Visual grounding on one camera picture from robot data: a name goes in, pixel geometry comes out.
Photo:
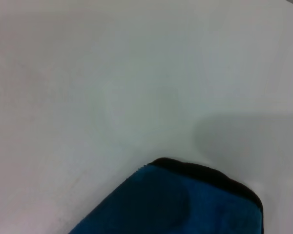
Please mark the blue rag with black trim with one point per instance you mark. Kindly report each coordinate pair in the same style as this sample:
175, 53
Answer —
161, 200

